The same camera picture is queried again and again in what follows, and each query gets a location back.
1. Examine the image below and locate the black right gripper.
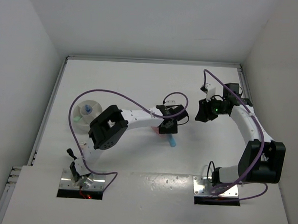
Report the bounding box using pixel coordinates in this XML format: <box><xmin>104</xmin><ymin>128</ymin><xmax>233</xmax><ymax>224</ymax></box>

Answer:
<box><xmin>195</xmin><ymin>95</ymin><xmax>228</xmax><ymax>124</ymax></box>

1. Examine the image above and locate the blue highlighter pen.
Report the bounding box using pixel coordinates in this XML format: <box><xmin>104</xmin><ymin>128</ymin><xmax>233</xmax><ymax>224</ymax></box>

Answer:
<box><xmin>167</xmin><ymin>134</ymin><xmax>176</xmax><ymax>147</ymax></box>

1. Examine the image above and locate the pink highlighter pen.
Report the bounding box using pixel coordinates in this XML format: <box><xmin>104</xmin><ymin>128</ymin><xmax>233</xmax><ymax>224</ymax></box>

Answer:
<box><xmin>151</xmin><ymin>127</ymin><xmax>159</xmax><ymax>135</ymax></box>

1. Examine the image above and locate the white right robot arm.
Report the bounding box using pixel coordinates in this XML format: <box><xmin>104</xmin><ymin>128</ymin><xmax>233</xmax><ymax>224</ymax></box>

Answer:
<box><xmin>195</xmin><ymin>83</ymin><xmax>286</xmax><ymax>186</ymax></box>

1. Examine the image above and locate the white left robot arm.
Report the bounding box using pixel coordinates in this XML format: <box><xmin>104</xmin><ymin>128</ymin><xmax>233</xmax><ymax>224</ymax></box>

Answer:
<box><xmin>70</xmin><ymin>104</ymin><xmax>189</xmax><ymax>183</ymax></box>

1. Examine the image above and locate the white round divided container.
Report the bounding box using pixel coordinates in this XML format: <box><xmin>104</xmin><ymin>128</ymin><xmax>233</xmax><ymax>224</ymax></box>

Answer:
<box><xmin>73</xmin><ymin>100</ymin><xmax>103</xmax><ymax>133</ymax></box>

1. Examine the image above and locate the pink silver usb stick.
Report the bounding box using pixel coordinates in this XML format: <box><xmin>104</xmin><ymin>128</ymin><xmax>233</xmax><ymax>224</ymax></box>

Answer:
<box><xmin>80</xmin><ymin>142</ymin><xmax>87</xmax><ymax>147</ymax></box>

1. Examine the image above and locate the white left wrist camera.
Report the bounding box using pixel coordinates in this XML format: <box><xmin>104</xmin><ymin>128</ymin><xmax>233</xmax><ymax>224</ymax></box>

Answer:
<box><xmin>164</xmin><ymin>100</ymin><xmax>176</xmax><ymax>106</ymax></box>

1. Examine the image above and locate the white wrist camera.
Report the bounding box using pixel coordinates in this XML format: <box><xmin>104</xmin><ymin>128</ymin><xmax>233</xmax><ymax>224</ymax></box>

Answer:
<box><xmin>164</xmin><ymin>100</ymin><xmax>176</xmax><ymax>106</ymax></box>
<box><xmin>200</xmin><ymin>83</ymin><xmax>216</xmax><ymax>102</ymax></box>

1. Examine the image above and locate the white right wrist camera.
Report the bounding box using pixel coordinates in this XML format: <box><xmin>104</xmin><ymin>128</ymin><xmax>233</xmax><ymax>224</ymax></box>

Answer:
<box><xmin>200</xmin><ymin>83</ymin><xmax>216</xmax><ymax>102</ymax></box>

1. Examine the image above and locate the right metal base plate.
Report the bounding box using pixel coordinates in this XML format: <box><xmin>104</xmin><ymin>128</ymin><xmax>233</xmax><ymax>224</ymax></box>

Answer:
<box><xmin>193</xmin><ymin>175</ymin><xmax>239</xmax><ymax>199</ymax></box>

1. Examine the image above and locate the metal base plate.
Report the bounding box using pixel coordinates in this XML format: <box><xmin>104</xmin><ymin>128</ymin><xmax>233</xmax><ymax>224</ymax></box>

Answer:
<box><xmin>193</xmin><ymin>175</ymin><xmax>239</xmax><ymax>199</ymax></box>
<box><xmin>59</xmin><ymin>169</ymin><xmax>106</xmax><ymax>192</ymax></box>

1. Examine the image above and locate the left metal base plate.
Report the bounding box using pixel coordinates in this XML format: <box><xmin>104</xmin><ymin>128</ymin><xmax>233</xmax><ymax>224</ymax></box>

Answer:
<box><xmin>59</xmin><ymin>169</ymin><xmax>106</xmax><ymax>192</ymax></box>

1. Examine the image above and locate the aluminium frame rail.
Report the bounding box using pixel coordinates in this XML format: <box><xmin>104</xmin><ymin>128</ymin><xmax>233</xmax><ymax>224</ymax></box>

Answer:
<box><xmin>2</xmin><ymin>58</ymin><xmax>247</xmax><ymax>224</ymax></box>

